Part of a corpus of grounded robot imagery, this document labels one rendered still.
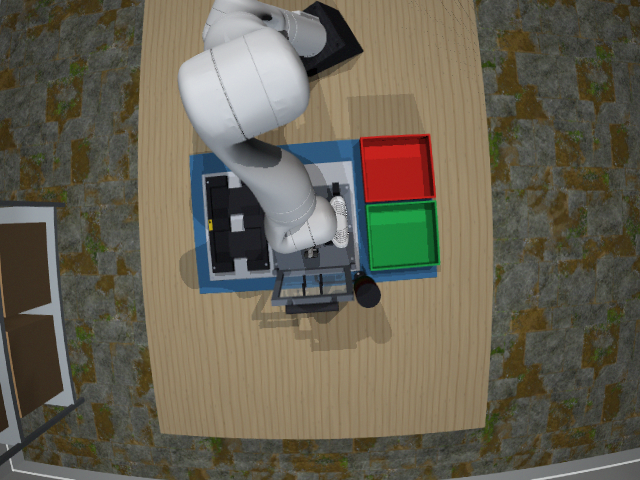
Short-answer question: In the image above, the red bin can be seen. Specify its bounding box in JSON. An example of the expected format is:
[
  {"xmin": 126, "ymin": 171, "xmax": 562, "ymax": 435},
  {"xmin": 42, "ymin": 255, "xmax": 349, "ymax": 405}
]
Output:
[{"xmin": 359, "ymin": 134, "xmax": 436, "ymax": 203}]

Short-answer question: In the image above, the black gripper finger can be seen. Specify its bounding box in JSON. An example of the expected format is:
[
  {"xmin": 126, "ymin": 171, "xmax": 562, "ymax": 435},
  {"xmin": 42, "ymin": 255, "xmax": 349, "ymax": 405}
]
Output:
[{"xmin": 304, "ymin": 245, "xmax": 319, "ymax": 258}]

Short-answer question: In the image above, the green bin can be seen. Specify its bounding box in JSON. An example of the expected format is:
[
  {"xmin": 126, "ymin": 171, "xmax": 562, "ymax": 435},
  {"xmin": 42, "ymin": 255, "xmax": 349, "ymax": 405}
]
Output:
[{"xmin": 365, "ymin": 201, "xmax": 440, "ymax": 271}]

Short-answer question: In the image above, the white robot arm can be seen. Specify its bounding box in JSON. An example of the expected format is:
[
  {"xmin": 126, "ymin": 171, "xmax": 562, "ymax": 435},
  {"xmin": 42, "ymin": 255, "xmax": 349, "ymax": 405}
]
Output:
[{"xmin": 178, "ymin": 0, "xmax": 349, "ymax": 254}]

